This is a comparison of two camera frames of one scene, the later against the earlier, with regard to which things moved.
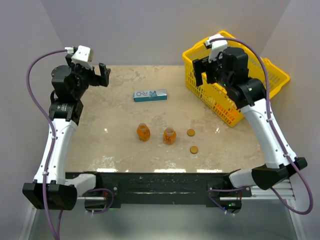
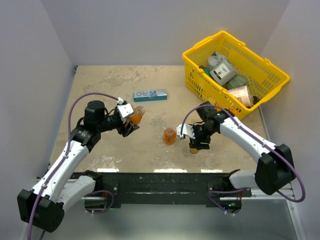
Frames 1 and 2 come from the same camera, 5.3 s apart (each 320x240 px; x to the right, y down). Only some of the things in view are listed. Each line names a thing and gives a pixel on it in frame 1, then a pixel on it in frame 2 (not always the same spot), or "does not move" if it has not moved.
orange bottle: [143, 132] -> [136, 118]
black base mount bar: [216, 189] does not move
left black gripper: [97, 80] -> [129, 128]
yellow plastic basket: [216, 96] does not move
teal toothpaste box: [150, 95] does not move
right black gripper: [202, 65] -> [196, 143]
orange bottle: [169, 136] does not move
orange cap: [193, 149] does not move
